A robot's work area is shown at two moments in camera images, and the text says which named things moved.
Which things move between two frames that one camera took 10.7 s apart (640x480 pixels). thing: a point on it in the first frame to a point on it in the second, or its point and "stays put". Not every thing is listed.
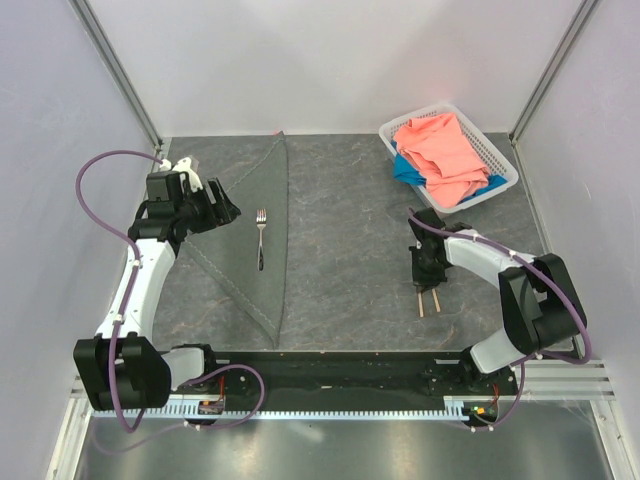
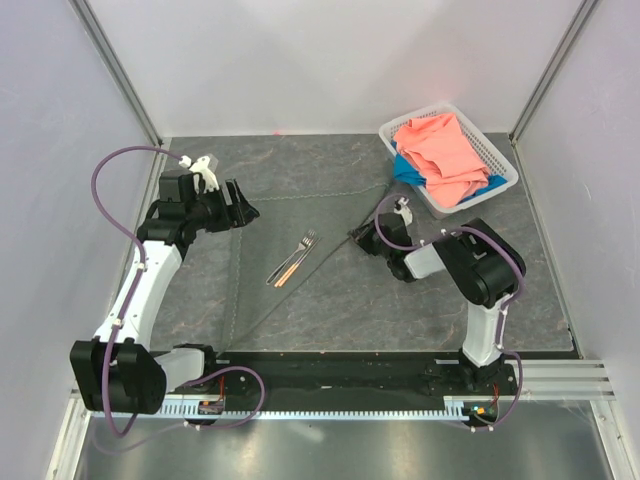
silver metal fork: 261,221 to 305,242
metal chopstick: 435,299 to 297,265
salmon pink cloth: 438,151 stays put
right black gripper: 424,280 to 364,240
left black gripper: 226,211 stays put
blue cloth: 404,171 stays put
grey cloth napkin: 230,250 to 282,246
